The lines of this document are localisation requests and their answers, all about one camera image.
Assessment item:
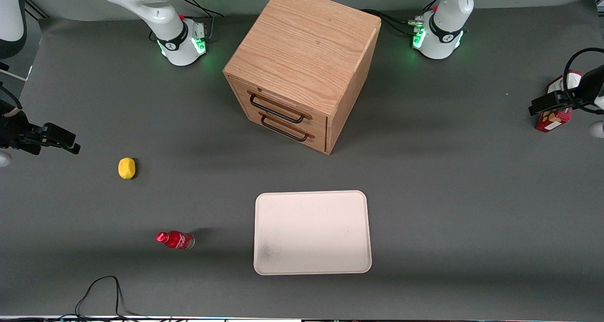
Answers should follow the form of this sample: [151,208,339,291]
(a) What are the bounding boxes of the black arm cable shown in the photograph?
[563,47,604,116]
[0,84,23,119]

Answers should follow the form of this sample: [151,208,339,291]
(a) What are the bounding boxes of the black right base cables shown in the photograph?
[179,0,225,42]

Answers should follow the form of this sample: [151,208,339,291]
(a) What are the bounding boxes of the yellow lemon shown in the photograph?
[118,157,136,180]

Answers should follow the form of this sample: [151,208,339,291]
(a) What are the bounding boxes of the red cookie box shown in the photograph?
[535,70,584,133]

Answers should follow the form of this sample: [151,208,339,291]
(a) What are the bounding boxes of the oak wooden drawer cabinet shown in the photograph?
[223,0,382,155]

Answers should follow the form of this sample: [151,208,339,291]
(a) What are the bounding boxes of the beige rectangular plastic tray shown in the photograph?
[253,190,372,276]

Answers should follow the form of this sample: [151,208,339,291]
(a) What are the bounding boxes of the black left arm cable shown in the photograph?
[563,47,604,116]

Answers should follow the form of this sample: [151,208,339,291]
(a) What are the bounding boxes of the short black drawer handle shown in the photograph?
[260,114,310,142]

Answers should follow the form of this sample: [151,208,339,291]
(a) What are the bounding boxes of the black base cables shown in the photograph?
[361,9,425,35]
[179,0,225,42]

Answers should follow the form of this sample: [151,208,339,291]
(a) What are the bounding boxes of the long black drawer handle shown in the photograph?
[249,93,306,124]

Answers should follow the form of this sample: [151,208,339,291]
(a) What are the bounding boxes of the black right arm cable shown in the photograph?
[0,84,23,119]

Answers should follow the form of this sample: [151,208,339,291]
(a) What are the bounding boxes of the dark grey table mat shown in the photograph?
[0,0,604,319]

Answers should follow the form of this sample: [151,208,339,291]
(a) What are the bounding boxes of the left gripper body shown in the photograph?
[589,79,604,139]

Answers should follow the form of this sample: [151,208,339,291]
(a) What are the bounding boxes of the black looped cable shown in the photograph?
[75,275,142,320]

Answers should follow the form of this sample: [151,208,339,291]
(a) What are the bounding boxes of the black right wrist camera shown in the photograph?
[0,102,34,141]

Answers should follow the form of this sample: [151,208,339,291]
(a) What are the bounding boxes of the black left base cables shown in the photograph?
[361,9,425,35]

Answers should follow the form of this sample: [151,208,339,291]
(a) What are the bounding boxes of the red soda bottle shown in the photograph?
[156,230,195,250]

